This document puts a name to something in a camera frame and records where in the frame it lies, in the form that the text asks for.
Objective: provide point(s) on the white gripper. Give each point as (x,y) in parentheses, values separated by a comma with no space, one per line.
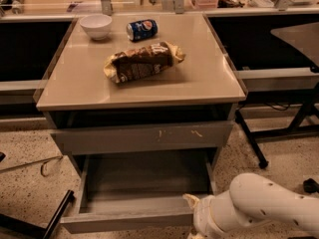
(203,213)

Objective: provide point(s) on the grey drawer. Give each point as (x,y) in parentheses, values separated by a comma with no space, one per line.
(137,190)
(143,137)

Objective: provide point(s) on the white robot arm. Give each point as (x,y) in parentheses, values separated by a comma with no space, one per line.
(250,201)

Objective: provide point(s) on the grey drawer cabinet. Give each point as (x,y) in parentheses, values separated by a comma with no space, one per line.
(201,88)

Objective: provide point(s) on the grey top drawer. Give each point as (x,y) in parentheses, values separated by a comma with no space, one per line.
(143,137)

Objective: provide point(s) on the black table leg right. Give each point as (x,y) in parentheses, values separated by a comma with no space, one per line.
(263,163)

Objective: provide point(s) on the black caster wheel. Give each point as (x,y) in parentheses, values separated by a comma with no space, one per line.
(310,186)

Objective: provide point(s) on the brown chip bag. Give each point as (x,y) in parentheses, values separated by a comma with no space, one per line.
(140,63)

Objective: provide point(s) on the blue pepsi can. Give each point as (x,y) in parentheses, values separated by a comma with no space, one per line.
(142,30)

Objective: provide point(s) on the white ceramic bowl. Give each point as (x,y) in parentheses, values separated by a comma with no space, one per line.
(96,26)

